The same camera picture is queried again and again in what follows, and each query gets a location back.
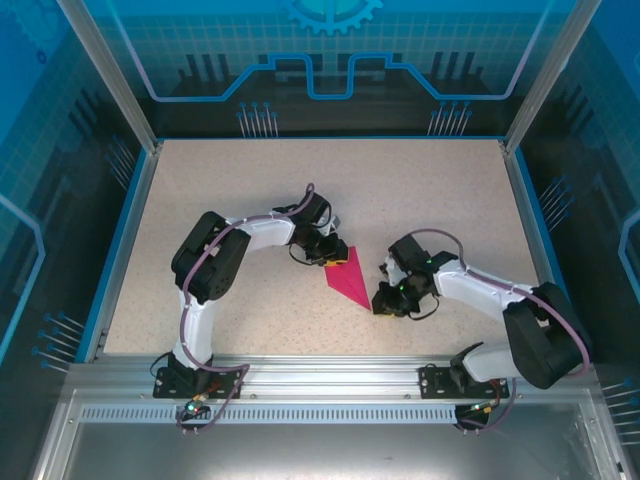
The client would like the pink paper sheet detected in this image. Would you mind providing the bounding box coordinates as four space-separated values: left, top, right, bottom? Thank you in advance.
323 244 372 312

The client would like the cable connector with green light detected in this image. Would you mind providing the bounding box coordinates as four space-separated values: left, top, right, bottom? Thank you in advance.
183 393 210 416
467 398 503 417

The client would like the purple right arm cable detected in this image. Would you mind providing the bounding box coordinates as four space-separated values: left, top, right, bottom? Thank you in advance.
405 228 591 434

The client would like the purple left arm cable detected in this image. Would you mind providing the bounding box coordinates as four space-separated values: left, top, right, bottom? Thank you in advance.
175 182 316 436

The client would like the aluminium frame post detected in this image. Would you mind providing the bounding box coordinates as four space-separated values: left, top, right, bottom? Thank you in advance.
503 0 604 154
55 0 165 154

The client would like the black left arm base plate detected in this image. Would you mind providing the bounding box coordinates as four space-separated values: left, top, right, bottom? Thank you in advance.
153 366 246 401

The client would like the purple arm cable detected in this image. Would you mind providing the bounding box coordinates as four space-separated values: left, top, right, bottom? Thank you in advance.
405 228 591 434
175 182 316 436

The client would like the slotted grey cable duct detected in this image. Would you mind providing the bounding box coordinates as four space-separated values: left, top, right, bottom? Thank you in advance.
78 405 464 425

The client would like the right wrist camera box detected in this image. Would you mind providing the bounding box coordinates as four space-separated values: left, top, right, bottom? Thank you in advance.
378 253 402 281

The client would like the aluminium side rail blue edge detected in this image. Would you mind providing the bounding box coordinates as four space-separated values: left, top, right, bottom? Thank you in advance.
82 141 165 364
499 139 591 364

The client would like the grey metal sheet tray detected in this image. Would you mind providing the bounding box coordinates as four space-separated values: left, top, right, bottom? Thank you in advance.
29 389 634 480

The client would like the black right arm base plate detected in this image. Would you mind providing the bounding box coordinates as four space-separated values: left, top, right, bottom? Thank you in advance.
418 363 512 401

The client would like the aluminium mounting rail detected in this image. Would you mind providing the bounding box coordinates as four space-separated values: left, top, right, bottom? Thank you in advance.
64 353 601 401

